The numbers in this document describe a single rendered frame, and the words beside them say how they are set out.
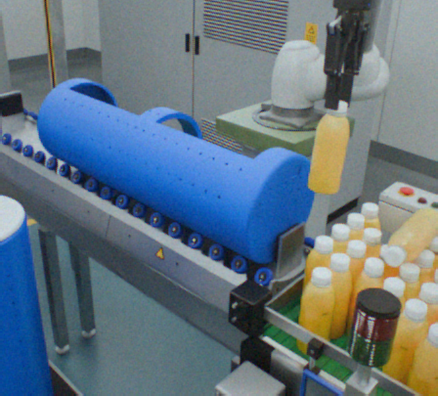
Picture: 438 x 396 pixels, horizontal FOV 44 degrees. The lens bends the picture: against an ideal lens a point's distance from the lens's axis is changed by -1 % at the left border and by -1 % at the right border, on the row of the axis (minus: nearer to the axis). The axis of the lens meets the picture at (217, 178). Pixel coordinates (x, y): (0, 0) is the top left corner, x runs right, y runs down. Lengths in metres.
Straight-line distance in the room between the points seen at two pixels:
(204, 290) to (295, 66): 0.84
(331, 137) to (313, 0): 1.89
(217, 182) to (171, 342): 1.38
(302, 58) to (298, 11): 1.17
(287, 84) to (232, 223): 0.77
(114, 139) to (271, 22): 1.80
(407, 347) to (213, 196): 0.53
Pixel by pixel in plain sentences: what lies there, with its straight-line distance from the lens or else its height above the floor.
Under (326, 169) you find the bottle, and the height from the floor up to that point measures 1.26.
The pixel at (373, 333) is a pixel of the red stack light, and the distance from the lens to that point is 0.82.
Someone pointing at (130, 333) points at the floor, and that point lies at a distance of 2.61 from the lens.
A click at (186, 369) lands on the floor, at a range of 2.44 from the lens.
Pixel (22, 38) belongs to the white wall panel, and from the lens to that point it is 6.71.
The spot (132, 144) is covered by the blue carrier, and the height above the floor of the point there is 1.17.
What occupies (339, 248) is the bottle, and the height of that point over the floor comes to 1.06.
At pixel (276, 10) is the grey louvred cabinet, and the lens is 3.14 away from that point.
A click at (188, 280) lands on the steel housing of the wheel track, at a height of 0.85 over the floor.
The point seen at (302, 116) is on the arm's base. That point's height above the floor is 1.10.
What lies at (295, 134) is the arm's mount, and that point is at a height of 1.07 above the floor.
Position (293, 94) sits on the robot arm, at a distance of 1.92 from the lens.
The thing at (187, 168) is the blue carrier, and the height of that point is 1.17.
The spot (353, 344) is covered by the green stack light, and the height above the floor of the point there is 1.19.
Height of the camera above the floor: 1.75
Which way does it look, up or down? 27 degrees down
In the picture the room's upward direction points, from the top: 2 degrees clockwise
